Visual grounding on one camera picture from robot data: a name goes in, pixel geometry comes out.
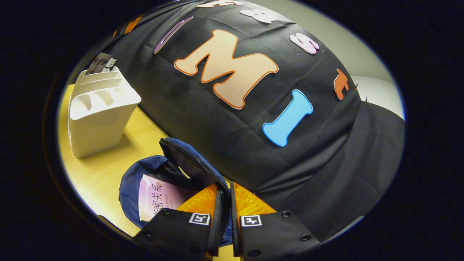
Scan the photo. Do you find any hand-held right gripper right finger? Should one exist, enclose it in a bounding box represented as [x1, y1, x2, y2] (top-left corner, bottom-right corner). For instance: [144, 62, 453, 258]
[230, 181, 321, 261]

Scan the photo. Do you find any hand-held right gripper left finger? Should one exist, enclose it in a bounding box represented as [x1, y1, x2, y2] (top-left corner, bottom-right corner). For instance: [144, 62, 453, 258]
[132, 183, 222, 261]

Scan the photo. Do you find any pink cover book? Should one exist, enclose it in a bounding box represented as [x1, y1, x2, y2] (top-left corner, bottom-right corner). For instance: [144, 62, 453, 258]
[138, 174, 196, 222]

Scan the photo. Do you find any portrait cover book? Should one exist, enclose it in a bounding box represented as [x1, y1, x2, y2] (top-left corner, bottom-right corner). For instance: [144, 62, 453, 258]
[85, 53, 117, 75]

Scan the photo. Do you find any blue schoolbag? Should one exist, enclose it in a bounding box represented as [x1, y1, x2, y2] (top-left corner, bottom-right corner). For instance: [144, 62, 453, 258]
[119, 137, 232, 247]

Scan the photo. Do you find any white plastic bookshelf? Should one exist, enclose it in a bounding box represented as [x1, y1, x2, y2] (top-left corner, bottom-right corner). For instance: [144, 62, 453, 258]
[68, 67, 142, 159]

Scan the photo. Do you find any black backdrop cloth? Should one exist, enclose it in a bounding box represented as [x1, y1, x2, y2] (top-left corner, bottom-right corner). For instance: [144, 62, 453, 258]
[105, 0, 406, 243]

